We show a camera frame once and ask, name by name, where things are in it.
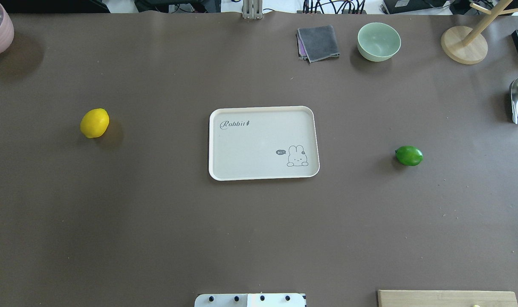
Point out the green ceramic bowl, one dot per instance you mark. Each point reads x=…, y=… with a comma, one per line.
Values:
x=378, y=42

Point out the white rabbit tray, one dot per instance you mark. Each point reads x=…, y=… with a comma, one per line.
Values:
x=255, y=143

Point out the green lime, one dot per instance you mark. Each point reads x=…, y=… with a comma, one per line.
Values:
x=409, y=155

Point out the aluminium frame post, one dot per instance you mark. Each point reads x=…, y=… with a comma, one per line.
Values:
x=252, y=9

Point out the yellow lemon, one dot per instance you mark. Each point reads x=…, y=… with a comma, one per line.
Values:
x=94, y=123

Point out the wooden mug tree stand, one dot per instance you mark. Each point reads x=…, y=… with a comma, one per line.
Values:
x=466, y=45

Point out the wooden cutting board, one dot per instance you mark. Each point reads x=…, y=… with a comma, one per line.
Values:
x=417, y=298

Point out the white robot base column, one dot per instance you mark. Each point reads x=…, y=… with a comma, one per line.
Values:
x=251, y=300

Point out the grey folded cloth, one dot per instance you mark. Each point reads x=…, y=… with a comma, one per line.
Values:
x=317, y=43

